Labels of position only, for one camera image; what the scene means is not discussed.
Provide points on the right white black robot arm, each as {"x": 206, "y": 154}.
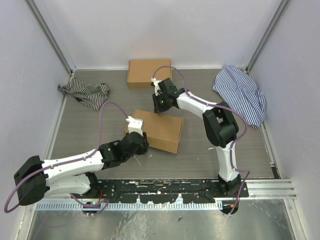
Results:
{"x": 220, "y": 126}

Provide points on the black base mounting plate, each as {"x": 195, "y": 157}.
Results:
{"x": 157, "y": 191}

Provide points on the left aluminium corner post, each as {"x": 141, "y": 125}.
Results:
{"x": 48, "y": 26}

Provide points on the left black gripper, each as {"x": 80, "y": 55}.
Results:
{"x": 144, "y": 146}

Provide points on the folded brown cardboard box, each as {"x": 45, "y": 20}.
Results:
{"x": 141, "y": 71}

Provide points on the black white striped cloth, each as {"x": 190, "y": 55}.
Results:
{"x": 89, "y": 94}

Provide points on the blue white striped cloth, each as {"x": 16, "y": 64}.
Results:
{"x": 242, "y": 94}

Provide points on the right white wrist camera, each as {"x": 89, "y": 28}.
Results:
{"x": 155, "y": 84}

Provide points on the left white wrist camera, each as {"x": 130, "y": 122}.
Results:
{"x": 134, "y": 125}

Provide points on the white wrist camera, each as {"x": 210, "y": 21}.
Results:
{"x": 155, "y": 84}
{"x": 134, "y": 125}

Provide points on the right aluminium corner post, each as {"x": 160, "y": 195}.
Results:
{"x": 280, "y": 10}

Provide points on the grey slotted cable duct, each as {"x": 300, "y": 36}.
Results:
{"x": 179, "y": 205}

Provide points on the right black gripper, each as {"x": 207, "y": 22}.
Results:
{"x": 157, "y": 108}

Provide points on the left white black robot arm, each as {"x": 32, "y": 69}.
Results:
{"x": 38, "y": 178}

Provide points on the aluminium corner post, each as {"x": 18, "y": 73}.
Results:
{"x": 280, "y": 10}
{"x": 48, "y": 26}

